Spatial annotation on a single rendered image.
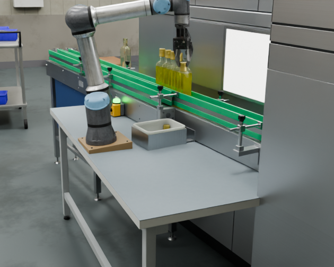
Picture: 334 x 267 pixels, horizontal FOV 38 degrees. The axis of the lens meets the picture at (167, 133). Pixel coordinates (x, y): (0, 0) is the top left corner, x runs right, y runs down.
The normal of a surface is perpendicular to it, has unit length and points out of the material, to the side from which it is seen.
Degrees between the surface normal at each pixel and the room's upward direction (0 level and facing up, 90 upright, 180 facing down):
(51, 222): 0
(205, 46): 90
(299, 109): 90
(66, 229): 0
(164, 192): 0
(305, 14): 90
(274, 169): 90
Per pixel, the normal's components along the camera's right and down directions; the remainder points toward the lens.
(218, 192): 0.02, -0.95
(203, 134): -0.85, 0.15
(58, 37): 0.40, 0.29
